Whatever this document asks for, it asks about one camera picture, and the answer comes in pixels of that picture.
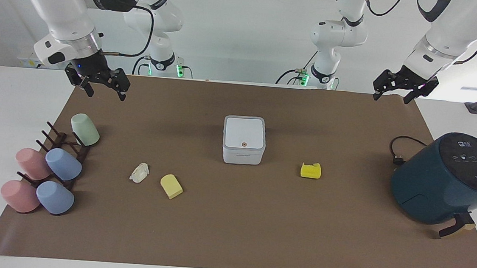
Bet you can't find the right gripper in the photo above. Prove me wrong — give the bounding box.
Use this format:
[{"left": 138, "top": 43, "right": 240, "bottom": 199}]
[{"left": 63, "top": 48, "right": 134, "bottom": 102}]

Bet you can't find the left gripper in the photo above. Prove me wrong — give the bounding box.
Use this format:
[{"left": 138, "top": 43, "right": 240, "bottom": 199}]
[{"left": 371, "top": 62, "right": 441, "bottom": 108}]

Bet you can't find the white square lidded bin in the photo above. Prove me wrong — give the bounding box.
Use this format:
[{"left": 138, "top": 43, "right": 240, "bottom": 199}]
[{"left": 221, "top": 114, "right": 268, "bottom": 167}]

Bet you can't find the green cup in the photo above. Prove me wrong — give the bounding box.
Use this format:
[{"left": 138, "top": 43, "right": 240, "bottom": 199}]
[{"left": 69, "top": 113, "right": 102, "bottom": 148}]

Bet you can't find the dark wooden cup rack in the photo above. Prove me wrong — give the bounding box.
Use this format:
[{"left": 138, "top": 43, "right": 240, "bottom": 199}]
[{"left": 16, "top": 118, "right": 93, "bottom": 193}]

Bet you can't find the blue cup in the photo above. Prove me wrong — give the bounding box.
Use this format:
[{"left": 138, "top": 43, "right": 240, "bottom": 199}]
[
  {"left": 34, "top": 180, "right": 77, "bottom": 217},
  {"left": 43, "top": 147, "right": 84, "bottom": 183}
]

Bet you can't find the crumpled white paper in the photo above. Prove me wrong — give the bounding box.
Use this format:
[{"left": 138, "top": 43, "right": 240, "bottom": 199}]
[{"left": 128, "top": 161, "right": 151, "bottom": 184}]

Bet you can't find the dark teal air fryer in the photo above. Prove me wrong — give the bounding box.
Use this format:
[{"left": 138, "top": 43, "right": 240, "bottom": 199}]
[{"left": 386, "top": 127, "right": 477, "bottom": 242}]

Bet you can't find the pink cup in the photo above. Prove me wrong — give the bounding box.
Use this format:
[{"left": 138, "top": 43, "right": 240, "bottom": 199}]
[
  {"left": 0, "top": 178, "right": 43, "bottom": 215},
  {"left": 14, "top": 147, "right": 54, "bottom": 182}
]

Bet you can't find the yellow sponge piece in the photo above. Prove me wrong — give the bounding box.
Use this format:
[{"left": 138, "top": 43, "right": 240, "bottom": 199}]
[{"left": 300, "top": 161, "right": 323, "bottom": 180}]

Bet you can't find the pale yellow block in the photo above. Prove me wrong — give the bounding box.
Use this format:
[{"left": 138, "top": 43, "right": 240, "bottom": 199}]
[{"left": 159, "top": 173, "right": 185, "bottom": 201}]

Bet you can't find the black air fryer cable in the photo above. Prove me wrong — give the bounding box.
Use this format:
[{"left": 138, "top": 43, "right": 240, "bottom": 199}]
[{"left": 388, "top": 135, "right": 429, "bottom": 168}]

